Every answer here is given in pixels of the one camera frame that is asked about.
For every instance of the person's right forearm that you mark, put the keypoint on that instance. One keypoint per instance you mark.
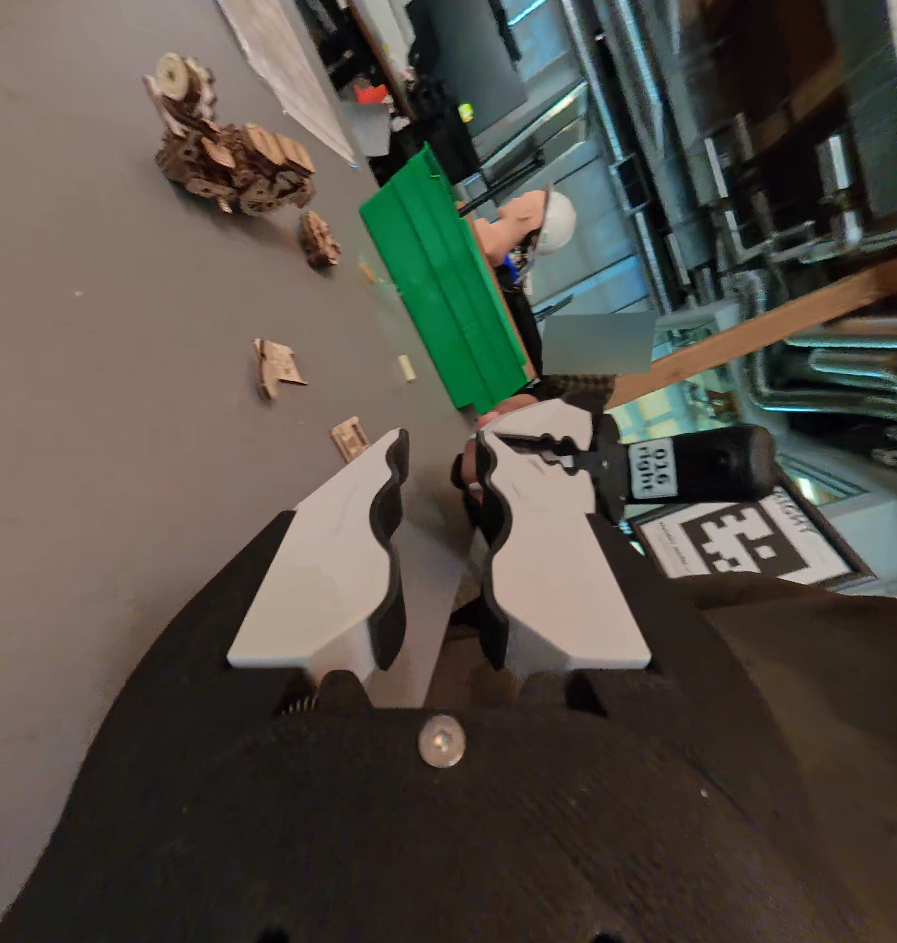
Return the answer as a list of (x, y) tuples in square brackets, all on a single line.
[(577, 389)]

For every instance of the small cream cylinder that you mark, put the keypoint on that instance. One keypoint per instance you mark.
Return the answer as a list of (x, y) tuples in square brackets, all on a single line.
[(406, 368)]

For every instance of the small orange scrap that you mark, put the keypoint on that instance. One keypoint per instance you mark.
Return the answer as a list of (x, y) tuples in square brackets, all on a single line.
[(367, 272)]

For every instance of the grey desk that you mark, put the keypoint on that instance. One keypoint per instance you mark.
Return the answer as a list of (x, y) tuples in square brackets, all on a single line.
[(87, 442)]

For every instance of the silver foil sheet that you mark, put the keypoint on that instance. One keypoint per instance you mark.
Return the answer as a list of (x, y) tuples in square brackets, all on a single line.
[(286, 66)]

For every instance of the small wooden gear assembly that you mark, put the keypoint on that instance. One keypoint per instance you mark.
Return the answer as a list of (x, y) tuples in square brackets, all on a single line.
[(319, 239)]

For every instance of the wooden beam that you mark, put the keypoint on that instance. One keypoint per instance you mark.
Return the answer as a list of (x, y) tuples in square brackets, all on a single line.
[(772, 324)]

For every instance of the person's right hand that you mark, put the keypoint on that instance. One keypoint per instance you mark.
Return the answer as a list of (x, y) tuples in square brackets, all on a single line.
[(511, 411)]

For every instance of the green plastic bin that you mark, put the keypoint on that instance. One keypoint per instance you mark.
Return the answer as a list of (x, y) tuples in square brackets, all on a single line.
[(441, 280)]

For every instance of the bent wooden puzzle piece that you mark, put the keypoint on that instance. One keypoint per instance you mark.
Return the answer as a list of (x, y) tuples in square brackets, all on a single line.
[(275, 368)]

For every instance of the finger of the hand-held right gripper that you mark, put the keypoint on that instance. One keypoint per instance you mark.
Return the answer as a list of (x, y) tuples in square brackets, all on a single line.
[(551, 420), (577, 490)]

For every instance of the person's dark brown clothing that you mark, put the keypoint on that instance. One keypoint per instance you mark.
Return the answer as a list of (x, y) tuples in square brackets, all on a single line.
[(809, 737)]

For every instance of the flat wooden cutout piece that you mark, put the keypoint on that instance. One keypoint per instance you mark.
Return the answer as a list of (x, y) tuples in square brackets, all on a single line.
[(349, 438)]

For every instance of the mannequin with white hard hat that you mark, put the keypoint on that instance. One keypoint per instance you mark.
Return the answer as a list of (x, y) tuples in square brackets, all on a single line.
[(548, 221)]

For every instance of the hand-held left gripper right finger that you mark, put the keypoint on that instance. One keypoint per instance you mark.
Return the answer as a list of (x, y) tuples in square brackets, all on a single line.
[(566, 604)]

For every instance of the black monitor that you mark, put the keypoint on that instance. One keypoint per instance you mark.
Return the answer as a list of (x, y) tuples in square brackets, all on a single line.
[(470, 59)]

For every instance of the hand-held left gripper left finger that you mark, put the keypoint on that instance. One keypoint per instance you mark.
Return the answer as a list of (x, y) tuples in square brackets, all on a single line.
[(316, 574)]

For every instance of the large wooden gear model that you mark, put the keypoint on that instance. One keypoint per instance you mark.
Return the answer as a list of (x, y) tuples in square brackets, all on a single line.
[(235, 166)]

